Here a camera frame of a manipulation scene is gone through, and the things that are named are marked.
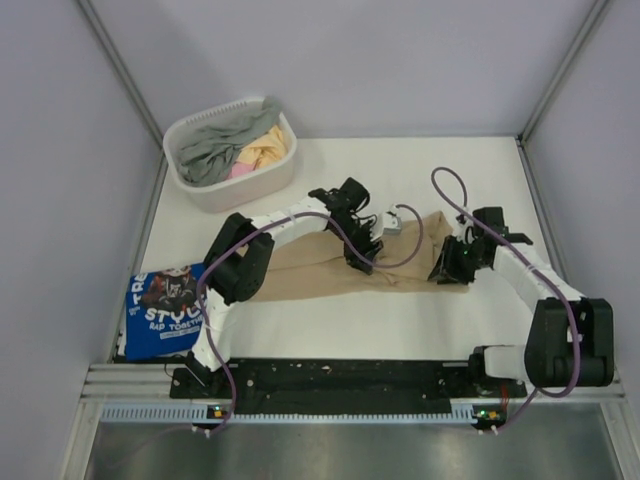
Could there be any aluminium frame rail front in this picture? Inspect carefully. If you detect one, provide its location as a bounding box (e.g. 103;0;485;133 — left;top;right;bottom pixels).
80;364;174;401

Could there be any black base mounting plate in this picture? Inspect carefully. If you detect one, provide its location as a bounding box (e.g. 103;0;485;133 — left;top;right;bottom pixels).
169;357;531;416

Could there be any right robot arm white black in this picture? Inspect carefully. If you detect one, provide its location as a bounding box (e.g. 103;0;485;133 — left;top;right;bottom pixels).
428;207;615;396

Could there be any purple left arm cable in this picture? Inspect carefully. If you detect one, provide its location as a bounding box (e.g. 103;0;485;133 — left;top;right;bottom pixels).
197;202;425;441

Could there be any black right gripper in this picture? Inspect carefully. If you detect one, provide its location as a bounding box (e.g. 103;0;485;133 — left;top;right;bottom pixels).
428;235;487;286

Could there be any yellow t shirt in basket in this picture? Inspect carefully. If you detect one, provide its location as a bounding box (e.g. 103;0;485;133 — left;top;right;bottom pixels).
236;125;289;170

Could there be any folded blue printed t shirt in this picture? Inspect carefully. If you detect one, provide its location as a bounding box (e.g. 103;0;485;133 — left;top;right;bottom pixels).
124;263;204;362

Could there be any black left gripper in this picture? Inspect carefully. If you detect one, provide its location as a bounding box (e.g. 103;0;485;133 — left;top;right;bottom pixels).
330;217;383;275

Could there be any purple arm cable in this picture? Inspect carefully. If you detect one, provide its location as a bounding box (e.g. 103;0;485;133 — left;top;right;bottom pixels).
430;167;586;436
197;202;425;441

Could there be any grey t shirt in basket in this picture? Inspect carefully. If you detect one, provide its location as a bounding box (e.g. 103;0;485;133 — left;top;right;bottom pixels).
177;97;283;187

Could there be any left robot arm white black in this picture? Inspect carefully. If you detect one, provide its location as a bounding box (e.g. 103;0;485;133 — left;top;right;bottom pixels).
185;177;383;397

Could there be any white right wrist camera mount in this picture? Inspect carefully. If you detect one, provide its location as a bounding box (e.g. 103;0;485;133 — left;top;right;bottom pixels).
455;214;482;245

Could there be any grey slotted cable duct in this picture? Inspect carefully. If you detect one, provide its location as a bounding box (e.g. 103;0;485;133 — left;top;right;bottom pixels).
99;402;504;426

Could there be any beige t shirt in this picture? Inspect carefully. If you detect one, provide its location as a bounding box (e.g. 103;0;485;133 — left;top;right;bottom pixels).
252;211;468;302

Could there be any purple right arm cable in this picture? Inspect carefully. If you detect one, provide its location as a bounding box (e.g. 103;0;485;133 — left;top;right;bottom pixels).
430;167;586;436

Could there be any white plastic laundry basket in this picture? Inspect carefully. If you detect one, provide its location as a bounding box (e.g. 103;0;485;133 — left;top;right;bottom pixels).
163;97;298;213

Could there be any pink t shirt in basket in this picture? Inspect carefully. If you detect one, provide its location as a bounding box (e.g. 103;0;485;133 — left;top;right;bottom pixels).
227;162;254;180

